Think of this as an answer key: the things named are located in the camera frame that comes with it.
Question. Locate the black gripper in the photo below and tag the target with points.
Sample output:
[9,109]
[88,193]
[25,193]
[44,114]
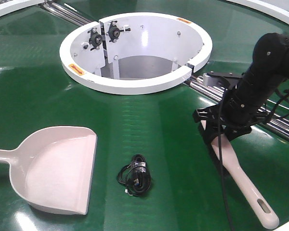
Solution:
[238,108]

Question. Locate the pink plastic dustpan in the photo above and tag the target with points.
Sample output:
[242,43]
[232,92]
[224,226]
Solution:
[52,169]

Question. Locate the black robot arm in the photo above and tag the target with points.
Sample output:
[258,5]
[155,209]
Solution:
[270,67]

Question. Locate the white outer rim right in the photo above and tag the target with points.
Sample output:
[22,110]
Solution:
[266,8]

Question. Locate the white rim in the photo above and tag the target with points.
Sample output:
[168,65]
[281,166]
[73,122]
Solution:
[266,8]
[10,6]

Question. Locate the right black bearing block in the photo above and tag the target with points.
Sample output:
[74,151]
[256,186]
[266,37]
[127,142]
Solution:
[114,32]

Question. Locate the black bearing block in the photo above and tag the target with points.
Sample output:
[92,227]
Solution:
[95,39]
[114,32]

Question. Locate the left black bearing block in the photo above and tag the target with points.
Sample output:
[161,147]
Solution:
[95,39]

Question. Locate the far steel roller strip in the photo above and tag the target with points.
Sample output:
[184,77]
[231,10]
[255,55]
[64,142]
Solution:
[65,12]

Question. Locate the white outer rim left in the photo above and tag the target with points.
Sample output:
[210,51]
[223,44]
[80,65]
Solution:
[10,6]

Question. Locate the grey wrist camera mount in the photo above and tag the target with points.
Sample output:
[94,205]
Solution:
[227,79]

